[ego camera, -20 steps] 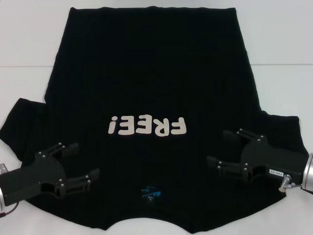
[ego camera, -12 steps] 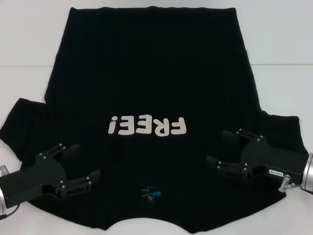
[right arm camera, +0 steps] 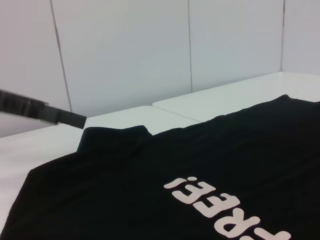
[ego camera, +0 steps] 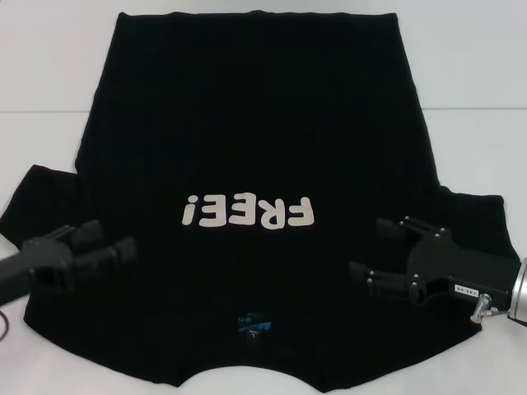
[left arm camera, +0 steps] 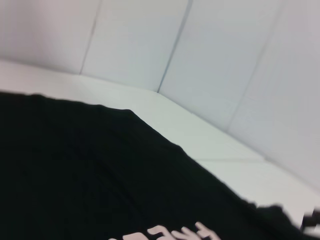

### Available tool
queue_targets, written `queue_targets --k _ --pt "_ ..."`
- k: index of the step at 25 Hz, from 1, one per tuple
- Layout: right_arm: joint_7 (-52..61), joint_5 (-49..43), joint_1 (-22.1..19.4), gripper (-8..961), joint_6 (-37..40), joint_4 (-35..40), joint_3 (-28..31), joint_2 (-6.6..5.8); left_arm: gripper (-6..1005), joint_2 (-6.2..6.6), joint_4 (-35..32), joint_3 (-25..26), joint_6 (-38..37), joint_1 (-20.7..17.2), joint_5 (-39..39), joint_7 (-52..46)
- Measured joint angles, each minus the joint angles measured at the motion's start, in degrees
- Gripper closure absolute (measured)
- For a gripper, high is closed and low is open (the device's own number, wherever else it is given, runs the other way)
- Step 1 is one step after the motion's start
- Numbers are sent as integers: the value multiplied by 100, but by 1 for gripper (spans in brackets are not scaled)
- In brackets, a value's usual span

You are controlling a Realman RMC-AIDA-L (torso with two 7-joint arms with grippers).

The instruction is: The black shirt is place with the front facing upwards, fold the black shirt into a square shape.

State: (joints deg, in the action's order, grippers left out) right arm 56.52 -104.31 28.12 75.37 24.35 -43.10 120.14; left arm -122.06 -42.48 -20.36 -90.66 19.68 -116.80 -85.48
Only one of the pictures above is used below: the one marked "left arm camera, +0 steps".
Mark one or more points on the black shirt with FREE print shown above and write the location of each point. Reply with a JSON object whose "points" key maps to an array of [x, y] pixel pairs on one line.
{"points": [[75, 175]]}

